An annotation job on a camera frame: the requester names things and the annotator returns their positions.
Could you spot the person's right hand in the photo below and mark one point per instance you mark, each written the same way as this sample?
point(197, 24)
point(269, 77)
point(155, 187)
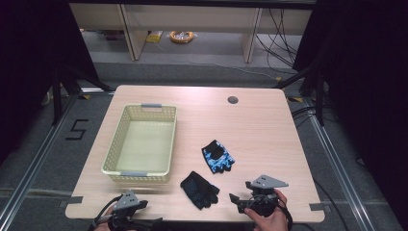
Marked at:
point(267, 221)

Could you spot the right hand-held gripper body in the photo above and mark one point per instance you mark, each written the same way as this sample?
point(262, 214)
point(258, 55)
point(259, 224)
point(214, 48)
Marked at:
point(264, 192)

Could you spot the person's left hand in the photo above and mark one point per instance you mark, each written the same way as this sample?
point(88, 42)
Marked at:
point(108, 212)

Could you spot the black metal stand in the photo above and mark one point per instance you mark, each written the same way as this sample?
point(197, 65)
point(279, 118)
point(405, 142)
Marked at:
point(61, 93)
point(312, 86)

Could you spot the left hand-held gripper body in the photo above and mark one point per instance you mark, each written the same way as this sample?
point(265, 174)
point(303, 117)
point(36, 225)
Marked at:
point(127, 200)

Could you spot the grey tape piece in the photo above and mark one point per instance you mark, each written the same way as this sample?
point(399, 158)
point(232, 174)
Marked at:
point(317, 206)
point(74, 200)

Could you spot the yellow packet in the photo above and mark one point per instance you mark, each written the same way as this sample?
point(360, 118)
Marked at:
point(154, 37)

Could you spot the dark curtain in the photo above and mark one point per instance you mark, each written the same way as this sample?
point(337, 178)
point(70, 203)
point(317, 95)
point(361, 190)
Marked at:
point(35, 64)
point(362, 89)

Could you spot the blue and black fingerless glove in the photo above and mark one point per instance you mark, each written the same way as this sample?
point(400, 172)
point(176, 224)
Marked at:
point(218, 159)

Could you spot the cream plastic basket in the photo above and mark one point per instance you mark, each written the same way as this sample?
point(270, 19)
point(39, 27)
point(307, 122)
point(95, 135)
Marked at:
point(146, 141)

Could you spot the white shelf unit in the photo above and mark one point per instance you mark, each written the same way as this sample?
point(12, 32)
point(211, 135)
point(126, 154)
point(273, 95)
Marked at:
point(192, 22)

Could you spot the aluminium floor rail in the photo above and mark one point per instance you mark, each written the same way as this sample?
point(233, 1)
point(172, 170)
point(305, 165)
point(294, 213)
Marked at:
point(35, 163)
point(340, 166)

